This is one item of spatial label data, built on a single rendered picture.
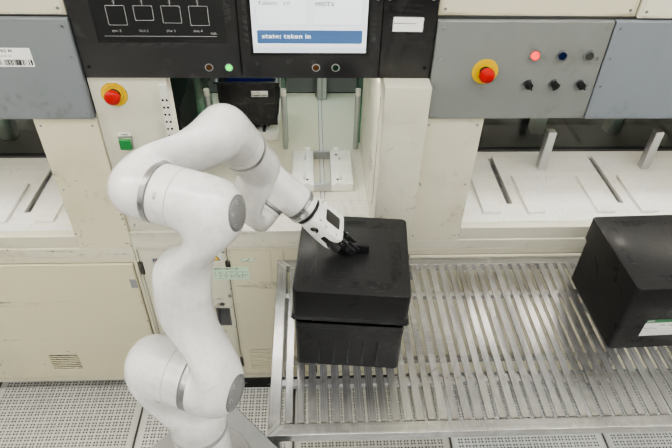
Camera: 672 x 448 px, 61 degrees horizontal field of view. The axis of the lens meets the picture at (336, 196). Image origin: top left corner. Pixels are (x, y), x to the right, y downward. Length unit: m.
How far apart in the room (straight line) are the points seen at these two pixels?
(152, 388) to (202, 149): 0.46
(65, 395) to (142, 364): 1.52
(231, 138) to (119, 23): 0.61
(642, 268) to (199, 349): 1.17
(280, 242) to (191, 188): 0.99
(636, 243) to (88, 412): 2.05
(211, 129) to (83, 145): 0.81
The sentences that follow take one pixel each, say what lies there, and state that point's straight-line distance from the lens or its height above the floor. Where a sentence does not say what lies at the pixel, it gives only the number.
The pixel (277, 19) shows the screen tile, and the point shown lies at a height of 1.56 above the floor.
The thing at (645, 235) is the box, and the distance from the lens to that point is 1.82.
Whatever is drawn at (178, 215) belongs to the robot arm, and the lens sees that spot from 0.88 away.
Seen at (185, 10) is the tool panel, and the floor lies 1.58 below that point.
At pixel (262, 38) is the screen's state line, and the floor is 1.51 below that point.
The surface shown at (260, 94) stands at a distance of 2.11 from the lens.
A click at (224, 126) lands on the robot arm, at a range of 0.96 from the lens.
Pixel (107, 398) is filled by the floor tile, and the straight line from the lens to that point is 2.58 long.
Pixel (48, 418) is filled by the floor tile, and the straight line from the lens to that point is 2.62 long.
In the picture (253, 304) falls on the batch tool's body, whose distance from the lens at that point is 2.06.
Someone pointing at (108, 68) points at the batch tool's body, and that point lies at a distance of 1.56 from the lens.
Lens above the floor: 2.08
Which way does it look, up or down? 39 degrees down
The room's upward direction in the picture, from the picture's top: 2 degrees clockwise
